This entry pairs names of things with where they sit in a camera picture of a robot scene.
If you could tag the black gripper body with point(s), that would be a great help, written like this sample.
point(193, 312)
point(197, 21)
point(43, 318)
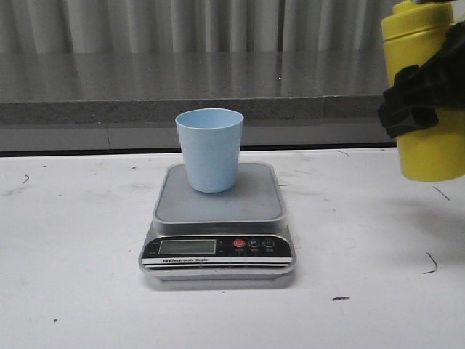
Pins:
point(441, 78)

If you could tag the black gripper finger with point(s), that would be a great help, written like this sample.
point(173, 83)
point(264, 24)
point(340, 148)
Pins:
point(406, 106)

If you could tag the yellow squeeze bottle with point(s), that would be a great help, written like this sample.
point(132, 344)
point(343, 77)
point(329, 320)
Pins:
point(412, 34)

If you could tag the light blue plastic cup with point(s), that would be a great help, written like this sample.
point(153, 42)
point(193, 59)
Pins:
point(210, 141)

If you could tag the silver electronic kitchen scale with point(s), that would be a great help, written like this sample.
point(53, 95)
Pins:
point(236, 239)

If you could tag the grey stone counter ledge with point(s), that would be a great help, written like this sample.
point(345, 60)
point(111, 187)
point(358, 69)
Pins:
point(118, 103)

